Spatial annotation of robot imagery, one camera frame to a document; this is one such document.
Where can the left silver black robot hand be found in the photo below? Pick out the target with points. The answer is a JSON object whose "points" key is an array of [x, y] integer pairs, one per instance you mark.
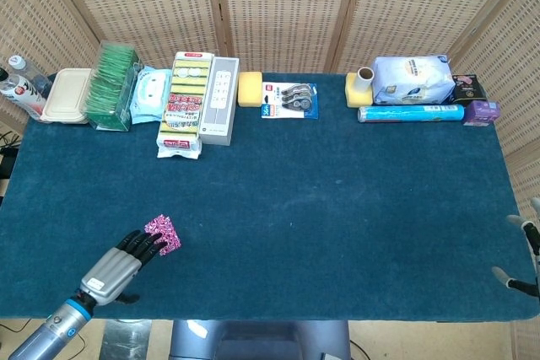
{"points": [[111, 273]]}

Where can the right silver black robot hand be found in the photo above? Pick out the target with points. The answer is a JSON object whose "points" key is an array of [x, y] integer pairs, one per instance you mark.
{"points": [[536, 250]]}

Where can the pink patterned card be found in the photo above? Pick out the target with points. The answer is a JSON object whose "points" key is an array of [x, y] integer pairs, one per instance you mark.
{"points": [[169, 232]]}

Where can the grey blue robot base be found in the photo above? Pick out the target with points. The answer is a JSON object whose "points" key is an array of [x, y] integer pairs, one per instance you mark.
{"points": [[253, 339]]}

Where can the shiny metal floor plate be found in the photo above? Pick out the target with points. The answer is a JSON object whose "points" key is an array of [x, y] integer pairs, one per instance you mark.
{"points": [[126, 341]]}

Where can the small purple box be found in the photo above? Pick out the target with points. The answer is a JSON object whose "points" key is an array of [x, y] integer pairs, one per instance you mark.
{"points": [[481, 112]]}

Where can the black box pink print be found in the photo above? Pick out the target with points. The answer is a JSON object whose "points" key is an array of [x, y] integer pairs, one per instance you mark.
{"points": [[468, 90]]}

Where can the light blue wet wipes pack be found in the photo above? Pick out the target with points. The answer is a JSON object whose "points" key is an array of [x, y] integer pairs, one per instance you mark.
{"points": [[147, 94]]}

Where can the beige lidded lunch box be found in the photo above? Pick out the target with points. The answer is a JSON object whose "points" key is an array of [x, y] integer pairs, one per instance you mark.
{"points": [[65, 96]]}

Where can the green tea bag box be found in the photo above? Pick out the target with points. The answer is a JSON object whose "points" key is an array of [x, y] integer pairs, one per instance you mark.
{"points": [[109, 90]]}

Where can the yellow green sponge multipack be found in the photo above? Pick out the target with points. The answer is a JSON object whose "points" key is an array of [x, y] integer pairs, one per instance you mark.
{"points": [[183, 103]]}

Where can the blue plastic wrap roll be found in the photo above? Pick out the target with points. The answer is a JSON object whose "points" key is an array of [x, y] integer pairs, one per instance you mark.
{"points": [[411, 113]]}

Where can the white bottle red black label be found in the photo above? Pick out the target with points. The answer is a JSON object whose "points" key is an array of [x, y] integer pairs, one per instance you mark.
{"points": [[21, 94]]}

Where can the white power strip box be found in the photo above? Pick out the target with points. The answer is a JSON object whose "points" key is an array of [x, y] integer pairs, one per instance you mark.
{"points": [[219, 103]]}

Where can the blue white tissue pack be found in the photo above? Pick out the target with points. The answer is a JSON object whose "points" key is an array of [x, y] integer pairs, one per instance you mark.
{"points": [[413, 79]]}

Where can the teal carpet table mat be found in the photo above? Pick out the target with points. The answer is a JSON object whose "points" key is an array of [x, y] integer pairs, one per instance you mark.
{"points": [[316, 208]]}

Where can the clear bottle white cap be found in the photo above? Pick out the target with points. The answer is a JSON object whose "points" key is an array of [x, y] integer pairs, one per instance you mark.
{"points": [[23, 69]]}

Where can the plain yellow sponge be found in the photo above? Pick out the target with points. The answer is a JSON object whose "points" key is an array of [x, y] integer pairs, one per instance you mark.
{"points": [[354, 98], [250, 90]]}

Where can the white roll cardboard core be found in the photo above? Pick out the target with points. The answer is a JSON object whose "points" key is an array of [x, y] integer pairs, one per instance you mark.
{"points": [[365, 79]]}

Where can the correction tape blister pack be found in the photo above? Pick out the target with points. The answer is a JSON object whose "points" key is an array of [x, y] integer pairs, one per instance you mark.
{"points": [[291, 100]]}

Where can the woven wooden folding screen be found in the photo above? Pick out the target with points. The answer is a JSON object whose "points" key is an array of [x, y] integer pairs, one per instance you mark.
{"points": [[287, 10]]}

